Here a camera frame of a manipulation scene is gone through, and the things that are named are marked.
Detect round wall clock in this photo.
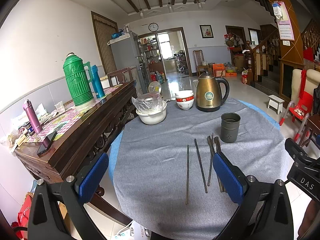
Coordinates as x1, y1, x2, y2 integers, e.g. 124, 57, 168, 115
148, 23, 159, 32

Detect green thermos jug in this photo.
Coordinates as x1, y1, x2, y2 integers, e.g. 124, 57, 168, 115
63, 52, 93, 107

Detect white bowl with plastic bag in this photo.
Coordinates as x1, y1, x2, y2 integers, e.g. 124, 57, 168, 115
131, 93, 167, 125

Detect blue thermos bottle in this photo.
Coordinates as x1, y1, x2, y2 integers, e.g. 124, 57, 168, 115
91, 65, 105, 99

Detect dark chopstick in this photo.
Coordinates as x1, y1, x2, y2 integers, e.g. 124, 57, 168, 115
214, 137, 225, 192
185, 145, 189, 205
207, 133, 214, 186
194, 139, 208, 193

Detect wooden chair far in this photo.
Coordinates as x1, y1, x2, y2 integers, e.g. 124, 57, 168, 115
193, 50, 209, 76

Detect grey refrigerator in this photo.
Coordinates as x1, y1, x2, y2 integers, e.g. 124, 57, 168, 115
107, 31, 150, 94

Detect purple water bottle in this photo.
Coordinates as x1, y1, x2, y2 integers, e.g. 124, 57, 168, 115
23, 99, 43, 134

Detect right hand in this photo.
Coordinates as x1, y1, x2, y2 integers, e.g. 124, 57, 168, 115
298, 199, 319, 239

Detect dark wooden sideboard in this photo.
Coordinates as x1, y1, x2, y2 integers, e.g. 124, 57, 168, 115
15, 81, 137, 183

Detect wall calendar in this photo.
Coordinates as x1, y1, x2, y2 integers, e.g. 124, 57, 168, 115
272, 1, 295, 41

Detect stacked red white bowls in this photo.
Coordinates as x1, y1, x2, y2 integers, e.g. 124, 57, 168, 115
175, 90, 194, 110

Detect framed flower picture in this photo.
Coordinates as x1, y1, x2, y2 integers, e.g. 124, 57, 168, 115
200, 25, 214, 38

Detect white small stool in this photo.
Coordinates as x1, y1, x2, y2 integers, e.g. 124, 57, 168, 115
267, 95, 285, 114

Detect clear plastic cup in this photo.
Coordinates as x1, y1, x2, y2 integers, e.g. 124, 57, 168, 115
55, 101, 65, 114

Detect red plastic chair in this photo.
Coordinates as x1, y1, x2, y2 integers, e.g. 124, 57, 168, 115
279, 91, 313, 142

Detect orange box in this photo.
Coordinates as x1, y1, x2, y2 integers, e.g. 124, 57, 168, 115
213, 63, 226, 77

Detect small white fan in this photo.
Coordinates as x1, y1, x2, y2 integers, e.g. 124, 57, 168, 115
148, 81, 162, 94

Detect golden electric kettle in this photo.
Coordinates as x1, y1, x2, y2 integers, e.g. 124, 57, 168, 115
196, 70, 229, 112

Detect black smartphone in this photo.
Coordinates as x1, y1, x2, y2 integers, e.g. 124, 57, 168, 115
37, 131, 57, 156

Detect dark grey utensil cup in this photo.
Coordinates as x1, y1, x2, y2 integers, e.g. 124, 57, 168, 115
220, 113, 241, 143

